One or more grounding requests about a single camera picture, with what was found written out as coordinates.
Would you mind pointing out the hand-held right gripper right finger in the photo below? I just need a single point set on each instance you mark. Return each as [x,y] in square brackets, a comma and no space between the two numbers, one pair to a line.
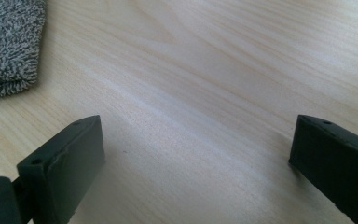
[338,161]

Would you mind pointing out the grey terry towel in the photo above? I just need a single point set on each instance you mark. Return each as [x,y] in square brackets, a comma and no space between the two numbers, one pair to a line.
[9,43]

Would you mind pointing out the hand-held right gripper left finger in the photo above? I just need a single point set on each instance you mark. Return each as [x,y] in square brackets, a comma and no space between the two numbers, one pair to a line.
[62,168]

